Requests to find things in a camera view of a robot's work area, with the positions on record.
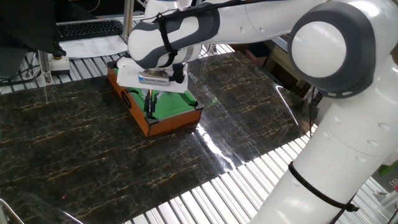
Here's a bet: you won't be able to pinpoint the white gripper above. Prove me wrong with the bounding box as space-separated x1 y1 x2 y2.
116 57 189 116

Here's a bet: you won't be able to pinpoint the wooden cue stick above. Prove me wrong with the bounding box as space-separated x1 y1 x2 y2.
145 89 156 119

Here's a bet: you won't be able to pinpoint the mini green pool table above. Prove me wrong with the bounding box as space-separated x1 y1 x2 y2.
106 60 205 138

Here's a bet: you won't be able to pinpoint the white paper sheet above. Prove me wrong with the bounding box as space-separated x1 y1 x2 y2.
58 34 130 60

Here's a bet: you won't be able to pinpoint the black marble pattern mat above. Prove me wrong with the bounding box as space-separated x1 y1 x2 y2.
0 51 320 224

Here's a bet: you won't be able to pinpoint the black keyboard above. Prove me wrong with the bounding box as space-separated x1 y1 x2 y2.
56 20 124 42

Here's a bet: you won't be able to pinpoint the white base with black knob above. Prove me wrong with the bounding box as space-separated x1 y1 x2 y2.
48 46 71 76

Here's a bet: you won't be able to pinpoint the short aluminium upright profile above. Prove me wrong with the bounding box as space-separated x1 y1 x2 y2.
37 49 54 85

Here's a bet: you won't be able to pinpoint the pink box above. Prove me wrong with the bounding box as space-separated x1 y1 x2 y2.
247 49 270 66

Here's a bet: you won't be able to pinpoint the beige box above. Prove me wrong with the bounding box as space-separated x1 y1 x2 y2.
269 49 308 88

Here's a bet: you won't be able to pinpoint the black monitor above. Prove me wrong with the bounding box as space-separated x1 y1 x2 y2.
0 0 68 78

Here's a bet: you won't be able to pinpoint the silver wrist camera blue ends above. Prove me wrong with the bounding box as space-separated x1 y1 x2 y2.
138 71 171 87

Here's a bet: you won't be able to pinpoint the black velcro cable strap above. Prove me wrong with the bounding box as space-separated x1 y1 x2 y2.
154 12 187 84
288 161 360 213

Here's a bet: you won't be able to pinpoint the aluminium vertical post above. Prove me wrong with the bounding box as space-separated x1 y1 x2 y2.
122 0 135 44

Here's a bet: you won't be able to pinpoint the long black camera cable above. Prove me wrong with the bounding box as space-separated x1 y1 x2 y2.
155 0 280 20

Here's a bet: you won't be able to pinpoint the grey cable bundle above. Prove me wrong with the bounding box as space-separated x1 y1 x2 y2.
0 52 43 87

